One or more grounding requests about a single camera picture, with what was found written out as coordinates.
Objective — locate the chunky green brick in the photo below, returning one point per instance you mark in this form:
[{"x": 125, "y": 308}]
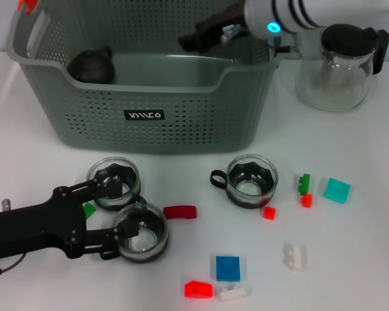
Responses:
[{"x": 304, "y": 184}]

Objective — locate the blue square plate brick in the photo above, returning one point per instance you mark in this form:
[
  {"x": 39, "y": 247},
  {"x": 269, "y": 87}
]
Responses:
[{"x": 227, "y": 268}]

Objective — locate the dark red curved brick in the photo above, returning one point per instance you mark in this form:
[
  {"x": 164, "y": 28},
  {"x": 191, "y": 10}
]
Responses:
[{"x": 180, "y": 212}]

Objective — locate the orange bin clip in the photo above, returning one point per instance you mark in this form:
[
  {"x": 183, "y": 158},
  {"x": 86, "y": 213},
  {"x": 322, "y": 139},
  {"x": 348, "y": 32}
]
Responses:
[{"x": 27, "y": 6}]

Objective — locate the grey perforated storage bin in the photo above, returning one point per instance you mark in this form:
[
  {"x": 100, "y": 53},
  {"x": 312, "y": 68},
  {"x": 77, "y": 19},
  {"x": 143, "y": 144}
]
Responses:
[{"x": 181, "y": 123}]

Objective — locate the bright red slope brick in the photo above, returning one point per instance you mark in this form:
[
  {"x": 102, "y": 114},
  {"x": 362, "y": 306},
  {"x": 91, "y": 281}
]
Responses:
[{"x": 197, "y": 289}]

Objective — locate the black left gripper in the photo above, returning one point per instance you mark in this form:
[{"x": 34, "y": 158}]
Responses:
[{"x": 35, "y": 226}]

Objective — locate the dark clay teapot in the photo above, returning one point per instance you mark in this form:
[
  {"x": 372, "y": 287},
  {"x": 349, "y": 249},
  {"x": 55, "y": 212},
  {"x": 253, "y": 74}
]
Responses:
[{"x": 90, "y": 68}]

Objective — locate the thin green plate brick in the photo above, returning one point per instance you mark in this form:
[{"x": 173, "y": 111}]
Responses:
[{"x": 90, "y": 210}]

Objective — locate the silver straight gripper plug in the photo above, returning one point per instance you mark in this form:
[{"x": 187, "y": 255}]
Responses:
[{"x": 6, "y": 204}]

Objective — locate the flat white brick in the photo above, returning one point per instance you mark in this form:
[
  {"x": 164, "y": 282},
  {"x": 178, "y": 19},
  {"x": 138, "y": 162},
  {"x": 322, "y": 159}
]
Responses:
[{"x": 233, "y": 294}]

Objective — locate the silver angled gripper plug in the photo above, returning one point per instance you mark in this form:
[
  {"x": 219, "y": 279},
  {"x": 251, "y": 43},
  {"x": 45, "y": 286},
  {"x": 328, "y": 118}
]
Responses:
[{"x": 230, "y": 34}]

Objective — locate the teal square plate brick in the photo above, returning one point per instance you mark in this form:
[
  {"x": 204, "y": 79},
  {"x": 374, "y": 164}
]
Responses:
[{"x": 336, "y": 190}]

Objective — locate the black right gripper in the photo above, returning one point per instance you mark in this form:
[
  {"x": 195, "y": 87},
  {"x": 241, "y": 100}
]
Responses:
[{"x": 227, "y": 19}]

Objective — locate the chunky white brick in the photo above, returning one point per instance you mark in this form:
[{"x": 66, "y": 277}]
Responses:
[{"x": 296, "y": 257}]

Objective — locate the glass pitcher black lid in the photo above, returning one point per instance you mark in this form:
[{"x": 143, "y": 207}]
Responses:
[{"x": 334, "y": 90}]

